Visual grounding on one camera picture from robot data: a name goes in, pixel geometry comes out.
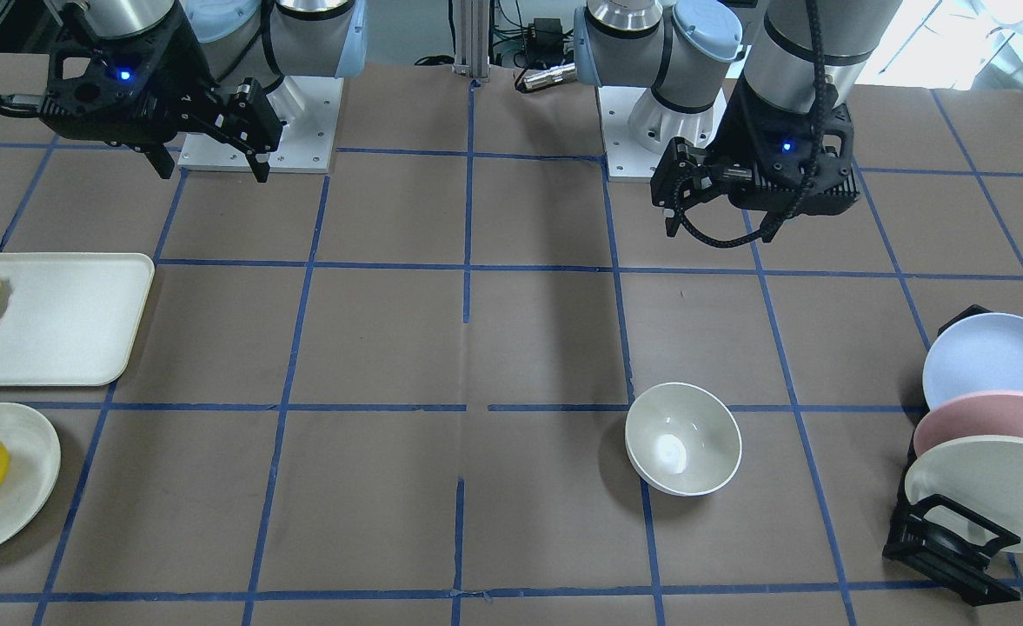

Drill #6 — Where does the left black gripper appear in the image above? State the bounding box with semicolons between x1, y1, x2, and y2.
650;80;860;238

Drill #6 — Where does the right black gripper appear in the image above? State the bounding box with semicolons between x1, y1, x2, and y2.
0;17;283;183

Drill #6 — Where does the white bowl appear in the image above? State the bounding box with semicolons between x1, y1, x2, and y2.
625;382;742;496

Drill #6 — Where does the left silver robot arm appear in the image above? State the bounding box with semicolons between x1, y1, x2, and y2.
574;1;900;249

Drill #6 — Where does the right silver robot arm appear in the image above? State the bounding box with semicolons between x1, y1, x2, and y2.
0;1;368;183

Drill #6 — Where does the silver cylindrical connector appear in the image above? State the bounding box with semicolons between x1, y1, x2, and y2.
514;63;577;94

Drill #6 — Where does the white rectangular tray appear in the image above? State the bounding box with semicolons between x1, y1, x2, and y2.
0;252;155;387

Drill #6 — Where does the light blue plate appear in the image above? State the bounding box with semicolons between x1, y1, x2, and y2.
921;312;1023;409

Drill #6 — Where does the white round plate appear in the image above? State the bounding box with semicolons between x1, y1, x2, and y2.
0;402;61;544

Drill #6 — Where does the pink plate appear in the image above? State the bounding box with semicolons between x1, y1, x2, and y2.
913;390;1023;455

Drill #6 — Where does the black dish rack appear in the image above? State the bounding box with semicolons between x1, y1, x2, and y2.
881;304;1023;607

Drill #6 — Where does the cream plate in rack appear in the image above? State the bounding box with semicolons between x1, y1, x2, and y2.
903;436;1023;554

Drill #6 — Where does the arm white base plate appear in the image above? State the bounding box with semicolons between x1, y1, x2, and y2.
596;80;738;183
177;76;345;174

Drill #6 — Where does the black braided cable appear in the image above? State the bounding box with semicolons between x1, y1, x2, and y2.
672;0;832;250

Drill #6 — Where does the aluminium frame post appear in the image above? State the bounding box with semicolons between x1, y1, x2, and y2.
451;0;492;84

